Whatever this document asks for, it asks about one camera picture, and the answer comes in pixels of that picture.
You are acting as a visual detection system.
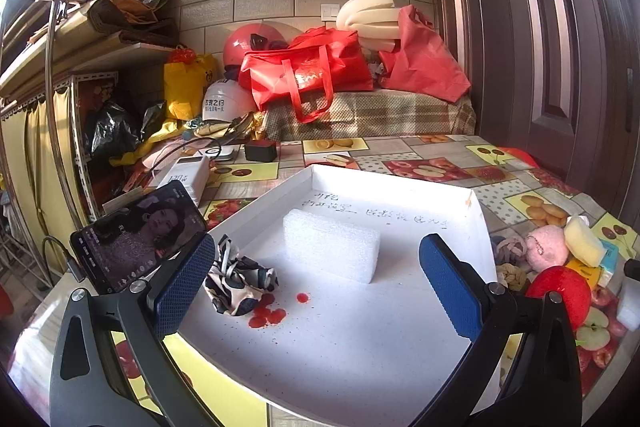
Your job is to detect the yellow snack packet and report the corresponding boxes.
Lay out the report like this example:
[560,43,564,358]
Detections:
[565,258,601,290]

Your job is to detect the pink-red non-woven bag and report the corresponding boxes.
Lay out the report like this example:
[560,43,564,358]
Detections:
[378,5,472,104]

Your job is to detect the yellow sponge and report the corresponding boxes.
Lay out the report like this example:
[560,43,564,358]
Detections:
[564,215,607,268]

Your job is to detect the small black box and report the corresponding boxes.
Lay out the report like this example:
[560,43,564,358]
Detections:
[244,139,278,162]

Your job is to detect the white helmet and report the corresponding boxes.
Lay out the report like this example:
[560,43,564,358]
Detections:
[201,77,256,125]

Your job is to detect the white wireless charger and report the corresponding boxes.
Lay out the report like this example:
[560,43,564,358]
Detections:
[192,146,240,162]

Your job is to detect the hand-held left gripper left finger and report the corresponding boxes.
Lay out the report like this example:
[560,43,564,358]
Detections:
[50,233,236,427]

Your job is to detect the black smartphone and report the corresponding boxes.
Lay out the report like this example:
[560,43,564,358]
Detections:
[69,179,208,295]

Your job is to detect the grey pink knotted scrunchie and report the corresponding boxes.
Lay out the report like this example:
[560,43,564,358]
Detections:
[492,237,528,267]

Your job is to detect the fruit print tablecloth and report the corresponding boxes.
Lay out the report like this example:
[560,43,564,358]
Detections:
[10,134,640,427]

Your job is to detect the red tote bag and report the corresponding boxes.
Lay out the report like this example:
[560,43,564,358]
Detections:
[238,27,375,124]

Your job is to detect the white power bank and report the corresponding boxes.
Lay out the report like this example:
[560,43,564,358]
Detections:
[155,155,211,208]

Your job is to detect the plaid blanket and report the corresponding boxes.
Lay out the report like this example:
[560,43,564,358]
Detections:
[262,88,477,142]

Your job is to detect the cream foam sheet rolls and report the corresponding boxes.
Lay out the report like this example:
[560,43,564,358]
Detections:
[336,0,403,55]

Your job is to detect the black phone cable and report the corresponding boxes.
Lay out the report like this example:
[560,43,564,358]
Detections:
[42,236,87,283]

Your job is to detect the beige knotted scrunchie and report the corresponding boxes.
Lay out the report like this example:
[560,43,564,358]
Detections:
[496,264,528,293]

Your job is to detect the white foam piece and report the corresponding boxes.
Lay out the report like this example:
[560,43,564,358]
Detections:
[616,279,640,332]

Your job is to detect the black plastic bag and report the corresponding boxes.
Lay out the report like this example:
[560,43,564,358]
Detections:
[85,99,168,158]

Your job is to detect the red plush apple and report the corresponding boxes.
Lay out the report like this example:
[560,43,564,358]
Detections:
[525,265,592,333]

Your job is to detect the pink plush ball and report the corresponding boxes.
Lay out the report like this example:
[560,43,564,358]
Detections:
[525,225,570,272]

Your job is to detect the pink helmet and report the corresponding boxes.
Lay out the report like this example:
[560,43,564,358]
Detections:
[222,23,288,80]

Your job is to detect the black and white patterned scrunchie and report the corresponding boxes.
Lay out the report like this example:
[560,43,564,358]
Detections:
[204,234,278,314]

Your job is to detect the white foam block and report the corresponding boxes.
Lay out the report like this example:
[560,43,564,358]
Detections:
[283,208,381,285]

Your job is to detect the metal shelf rack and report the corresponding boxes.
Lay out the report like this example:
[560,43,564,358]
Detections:
[0,0,176,228]

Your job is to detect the yellow curtain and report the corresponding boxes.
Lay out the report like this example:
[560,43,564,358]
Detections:
[0,92,86,253]

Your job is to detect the brown door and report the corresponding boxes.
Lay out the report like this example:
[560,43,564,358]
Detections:
[435,0,640,228]

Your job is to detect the teal tissue packet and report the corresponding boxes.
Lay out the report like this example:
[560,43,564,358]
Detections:
[597,239,623,288]

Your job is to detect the white foam tray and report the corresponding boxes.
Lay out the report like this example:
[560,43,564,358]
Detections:
[177,163,501,414]

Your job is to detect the yellow bag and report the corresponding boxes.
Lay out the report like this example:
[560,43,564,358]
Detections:
[164,52,218,120]

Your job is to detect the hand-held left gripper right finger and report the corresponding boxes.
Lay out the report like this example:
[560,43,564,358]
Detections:
[419,233,584,427]

